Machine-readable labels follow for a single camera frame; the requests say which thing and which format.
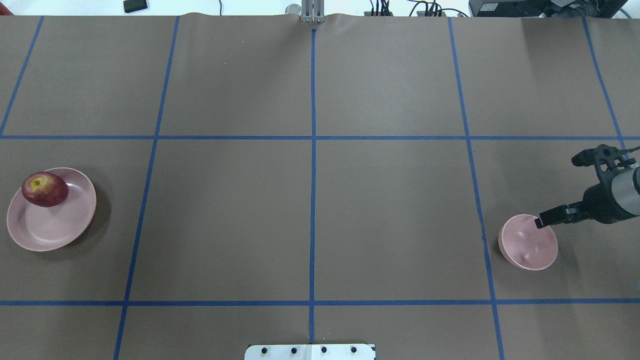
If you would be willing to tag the aluminium frame post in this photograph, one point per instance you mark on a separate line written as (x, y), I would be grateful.
(313, 11)

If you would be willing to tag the pink bowl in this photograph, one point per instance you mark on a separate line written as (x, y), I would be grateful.
(526, 246)

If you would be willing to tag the white pedestal column with base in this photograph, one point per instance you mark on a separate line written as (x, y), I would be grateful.
(334, 351)

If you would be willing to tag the pink plate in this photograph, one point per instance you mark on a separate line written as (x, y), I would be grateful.
(42, 229)

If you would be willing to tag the red apple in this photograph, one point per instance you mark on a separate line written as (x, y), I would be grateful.
(44, 189)

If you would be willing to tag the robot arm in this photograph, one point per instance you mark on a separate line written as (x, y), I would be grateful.
(625, 189)

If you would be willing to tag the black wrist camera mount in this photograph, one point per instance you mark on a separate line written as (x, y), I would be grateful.
(608, 161)

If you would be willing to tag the small black square device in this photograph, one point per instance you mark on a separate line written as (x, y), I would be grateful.
(131, 6)

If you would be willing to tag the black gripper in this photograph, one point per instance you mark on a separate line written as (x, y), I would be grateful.
(598, 199)

